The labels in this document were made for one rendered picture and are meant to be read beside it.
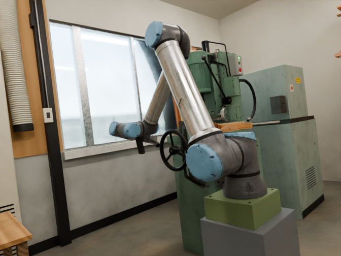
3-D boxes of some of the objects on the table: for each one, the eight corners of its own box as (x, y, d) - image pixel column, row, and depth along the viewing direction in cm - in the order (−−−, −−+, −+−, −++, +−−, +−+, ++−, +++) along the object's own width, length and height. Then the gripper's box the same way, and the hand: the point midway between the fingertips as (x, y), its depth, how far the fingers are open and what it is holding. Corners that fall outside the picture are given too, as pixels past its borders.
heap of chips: (216, 132, 168) (216, 126, 168) (229, 130, 177) (228, 125, 177) (228, 131, 161) (227, 125, 161) (240, 129, 171) (239, 123, 171)
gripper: (139, 126, 162) (164, 133, 176) (131, 127, 169) (156, 134, 182) (137, 139, 160) (162, 146, 174) (129, 139, 167) (154, 146, 180)
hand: (157, 144), depth 177 cm, fingers closed
